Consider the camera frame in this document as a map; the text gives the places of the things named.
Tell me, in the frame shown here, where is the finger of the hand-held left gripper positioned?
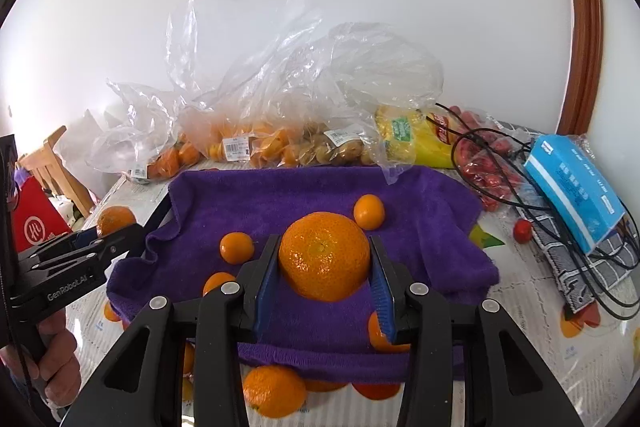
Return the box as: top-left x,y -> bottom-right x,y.
20,241 -> 147,294
37,223 -> 147,261

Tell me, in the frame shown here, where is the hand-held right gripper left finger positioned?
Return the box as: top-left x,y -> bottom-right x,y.
75,234 -> 283,427

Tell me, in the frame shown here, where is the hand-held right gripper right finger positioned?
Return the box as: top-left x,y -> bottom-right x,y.
369,236 -> 586,427

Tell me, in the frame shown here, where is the orange mandarin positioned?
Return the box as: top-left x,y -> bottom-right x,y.
182,341 -> 197,378
202,272 -> 237,298
278,212 -> 372,303
242,365 -> 307,419
96,206 -> 137,237
367,311 -> 411,354
353,194 -> 386,230
220,232 -> 256,265

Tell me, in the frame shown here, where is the person's left hand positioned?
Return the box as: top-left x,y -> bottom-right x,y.
36,309 -> 82,410

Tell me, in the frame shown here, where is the red paper bag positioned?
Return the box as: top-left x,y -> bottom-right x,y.
10,177 -> 71,253

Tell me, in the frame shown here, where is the wooden chair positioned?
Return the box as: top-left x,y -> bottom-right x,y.
17,125 -> 96,215

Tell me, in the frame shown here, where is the white plastic bag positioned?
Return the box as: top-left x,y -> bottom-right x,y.
52,109 -> 116,202

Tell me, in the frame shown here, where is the clear bag of reddish mandarins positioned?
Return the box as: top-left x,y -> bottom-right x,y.
87,79 -> 201,182

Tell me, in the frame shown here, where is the purple towel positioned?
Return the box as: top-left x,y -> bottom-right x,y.
106,166 -> 501,383

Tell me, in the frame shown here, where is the clear bag of oranges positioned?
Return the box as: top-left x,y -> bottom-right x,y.
180,0 -> 321,168

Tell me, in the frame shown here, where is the clear bag of brown longans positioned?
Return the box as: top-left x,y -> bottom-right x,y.
295,22 -> 443,168

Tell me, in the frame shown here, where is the yellow snack packet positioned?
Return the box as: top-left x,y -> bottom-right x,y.
375,104 -> 461,170

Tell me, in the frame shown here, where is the clear bag of cherry tomatoes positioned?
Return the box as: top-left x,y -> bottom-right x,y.
435,104 -> 531,212

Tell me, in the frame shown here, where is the grey checked folded cloth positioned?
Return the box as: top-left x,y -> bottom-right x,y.
515,187 -> 640,315

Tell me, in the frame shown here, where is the blue tissue pack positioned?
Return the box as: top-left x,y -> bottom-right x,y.
522,134 -> 628,255

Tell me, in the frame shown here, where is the black cable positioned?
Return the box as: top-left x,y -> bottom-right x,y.
435,102 -> 640,320

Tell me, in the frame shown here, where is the brown wooden door frame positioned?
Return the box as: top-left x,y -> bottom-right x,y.
555,0 -> 606,138

